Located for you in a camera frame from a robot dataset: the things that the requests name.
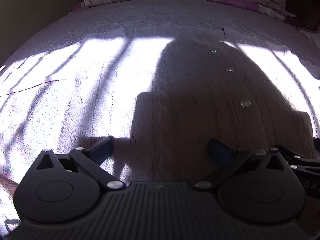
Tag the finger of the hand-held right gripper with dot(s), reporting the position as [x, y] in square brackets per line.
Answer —
[302, 153]
[306, 168]

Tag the dark wooden cabinet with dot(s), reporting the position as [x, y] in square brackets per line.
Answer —
[305, 2]

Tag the white cloth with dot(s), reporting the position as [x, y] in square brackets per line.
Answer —
[312, 37]

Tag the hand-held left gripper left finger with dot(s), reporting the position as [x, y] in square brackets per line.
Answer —
[105, 147]

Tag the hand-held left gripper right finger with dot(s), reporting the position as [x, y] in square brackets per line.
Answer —
[220, 153]

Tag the floral bedsheet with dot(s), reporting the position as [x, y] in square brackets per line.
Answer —
[150, 12]

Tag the pink knitted cardigan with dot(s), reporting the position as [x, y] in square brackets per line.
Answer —
[190, 100]

